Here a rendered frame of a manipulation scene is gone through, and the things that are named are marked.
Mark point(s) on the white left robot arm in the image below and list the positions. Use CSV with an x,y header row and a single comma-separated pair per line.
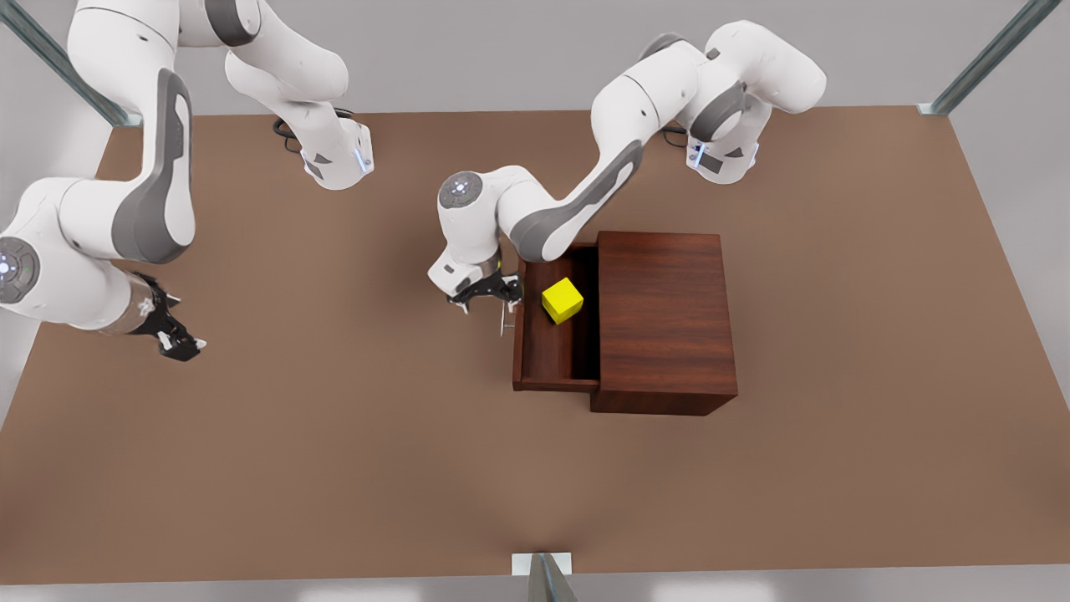
x,y
585,192

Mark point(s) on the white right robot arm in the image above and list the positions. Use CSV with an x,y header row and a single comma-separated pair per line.
x,y
150,201

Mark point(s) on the yellow cube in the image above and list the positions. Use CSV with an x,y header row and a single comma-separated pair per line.
x,y
563,299

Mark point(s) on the brown wooden cabinet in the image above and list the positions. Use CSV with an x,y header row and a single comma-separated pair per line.
x,y
664,322

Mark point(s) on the silver frame post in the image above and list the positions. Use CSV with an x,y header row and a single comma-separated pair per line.
x,y
58,60
986,57
547,577

